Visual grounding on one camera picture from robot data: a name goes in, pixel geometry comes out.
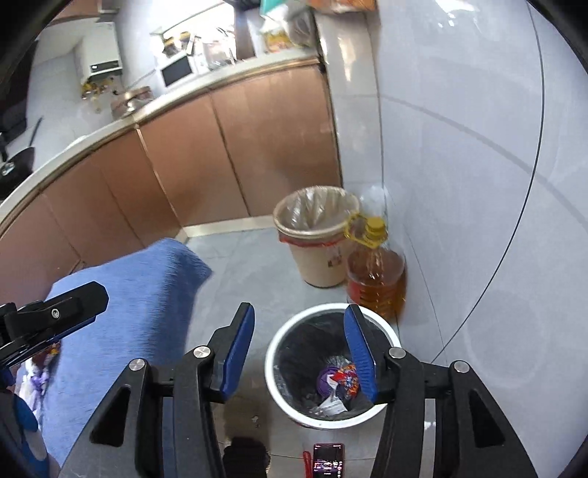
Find purple printed wrapper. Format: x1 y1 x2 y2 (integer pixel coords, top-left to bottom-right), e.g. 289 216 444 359
23 342 62 397

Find crumpled white paper scrap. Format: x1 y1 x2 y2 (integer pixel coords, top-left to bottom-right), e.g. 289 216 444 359
320 394 351 417

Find blue fluffy mat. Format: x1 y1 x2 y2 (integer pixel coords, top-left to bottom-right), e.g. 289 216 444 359
37 238 214 466

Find cooking oil bottle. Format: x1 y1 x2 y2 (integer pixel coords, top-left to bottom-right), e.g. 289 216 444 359
344 216 407 322

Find yellow food package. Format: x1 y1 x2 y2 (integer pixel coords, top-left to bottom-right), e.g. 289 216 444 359
263 26 295 54

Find clear plastic bottle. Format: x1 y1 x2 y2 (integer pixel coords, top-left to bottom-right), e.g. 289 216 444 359
359 184 391 222

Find white water heater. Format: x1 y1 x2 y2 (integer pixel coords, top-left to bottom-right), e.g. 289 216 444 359
75 22 124 80

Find red smartphone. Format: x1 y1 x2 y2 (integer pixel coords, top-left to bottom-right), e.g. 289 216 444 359
312 442 346 478

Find orange patterned cloth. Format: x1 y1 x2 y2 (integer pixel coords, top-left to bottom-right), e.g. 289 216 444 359
307 0 378 13

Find black frying pan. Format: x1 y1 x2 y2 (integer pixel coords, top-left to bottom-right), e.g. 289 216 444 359
0 117 44 198

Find black shoe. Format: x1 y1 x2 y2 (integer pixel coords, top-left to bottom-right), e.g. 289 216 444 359
223 436 269 478

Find brown kitchen cabinet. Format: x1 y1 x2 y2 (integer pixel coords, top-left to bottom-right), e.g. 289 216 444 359
0 60 344 306

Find colourful snack wrapper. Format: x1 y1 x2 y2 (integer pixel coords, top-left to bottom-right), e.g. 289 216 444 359
317 357 368 399

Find white trash bin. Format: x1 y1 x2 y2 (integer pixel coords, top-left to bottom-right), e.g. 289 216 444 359
264 303 402 430

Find metal pot with lid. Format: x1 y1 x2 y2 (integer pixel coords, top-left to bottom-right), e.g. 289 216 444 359
110 86 155 118

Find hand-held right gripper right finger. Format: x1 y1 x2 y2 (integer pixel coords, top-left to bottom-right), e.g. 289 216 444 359
344 303 538 478

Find jars on microwave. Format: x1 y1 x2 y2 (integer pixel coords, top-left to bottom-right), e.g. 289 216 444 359
162 31 199 57

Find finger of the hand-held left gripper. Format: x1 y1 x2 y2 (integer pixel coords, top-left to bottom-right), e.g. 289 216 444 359
0 282 110 368

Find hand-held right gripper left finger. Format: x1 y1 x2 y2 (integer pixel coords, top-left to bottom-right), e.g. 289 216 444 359
60 302 256 478

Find white microwave oven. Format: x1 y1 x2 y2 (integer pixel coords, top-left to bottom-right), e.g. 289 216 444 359
158 50 199 89

